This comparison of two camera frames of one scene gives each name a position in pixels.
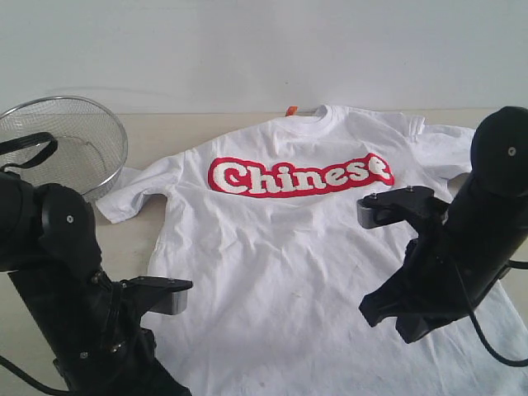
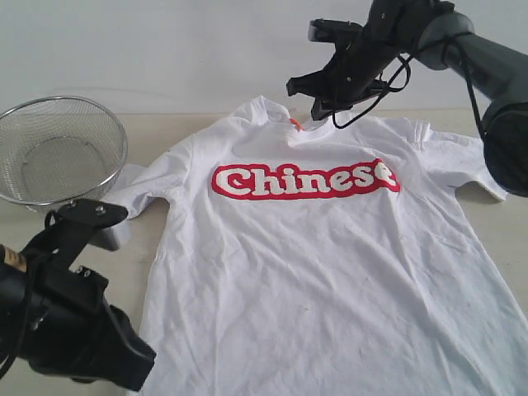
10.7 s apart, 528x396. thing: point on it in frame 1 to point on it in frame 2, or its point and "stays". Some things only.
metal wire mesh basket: [93, 143] stays
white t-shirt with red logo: [265, 226] stays
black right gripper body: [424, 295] to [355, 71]
